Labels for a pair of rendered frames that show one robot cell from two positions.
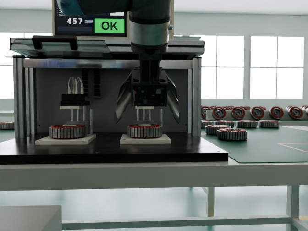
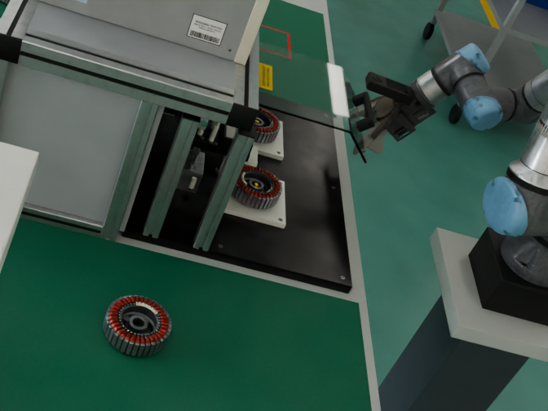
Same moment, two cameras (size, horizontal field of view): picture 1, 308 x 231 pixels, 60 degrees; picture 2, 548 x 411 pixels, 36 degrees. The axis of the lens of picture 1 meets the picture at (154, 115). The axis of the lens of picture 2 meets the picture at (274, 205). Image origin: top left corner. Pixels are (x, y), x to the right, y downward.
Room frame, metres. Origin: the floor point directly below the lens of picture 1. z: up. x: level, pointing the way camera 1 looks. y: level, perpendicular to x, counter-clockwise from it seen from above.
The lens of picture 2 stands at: (1.10, 1.72, 1.85)
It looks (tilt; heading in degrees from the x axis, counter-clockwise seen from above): 36 degrees down; 258
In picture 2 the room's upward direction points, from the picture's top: 25 degrees clockwise
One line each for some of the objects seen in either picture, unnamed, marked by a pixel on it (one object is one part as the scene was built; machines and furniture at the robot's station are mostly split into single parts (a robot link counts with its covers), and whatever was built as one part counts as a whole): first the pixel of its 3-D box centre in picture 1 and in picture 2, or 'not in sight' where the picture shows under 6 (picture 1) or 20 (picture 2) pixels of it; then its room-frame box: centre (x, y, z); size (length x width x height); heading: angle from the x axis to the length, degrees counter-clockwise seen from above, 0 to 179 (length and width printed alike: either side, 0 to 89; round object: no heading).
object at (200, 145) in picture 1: (107, 143); (243, 165); (0.86, 0.15, 0.76); 0.64 x 0.47 x 0.02; 93
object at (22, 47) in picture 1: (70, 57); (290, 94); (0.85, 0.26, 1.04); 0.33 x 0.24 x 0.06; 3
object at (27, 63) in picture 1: (109, 63); not in sight; (0.95, 0.16, 1.03); 0.62 x 0.01 x 0.03; 93
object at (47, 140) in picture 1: (68, 139); (251, 195); (0.84, 0.27, 0.78); 0.15 x 0.15 x 0.01; 3
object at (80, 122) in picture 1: (78, 128); (189, 170); (0.98, 0.28, 0.80); 0.08 x 0.05 x 0.06; 93
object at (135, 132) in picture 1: (144, 130); (256, 123); (0.85, 0.03, 0.80); 0.11 x 0.11 x 0.04
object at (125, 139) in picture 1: (145, 138); (252, 131); (0.85, 0.03, 0.78); 0.15 x 0.15 x 0.01; 3
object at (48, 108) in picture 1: (113, 95); (158, 77); (1.10, 0.17, 0.92); 0.66 x 0.01 x 0.30; 93
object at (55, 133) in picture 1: (68, 131); (255, 186); (0.84, 0.27, 0.80); 0.11 x 0.11 x 0.04
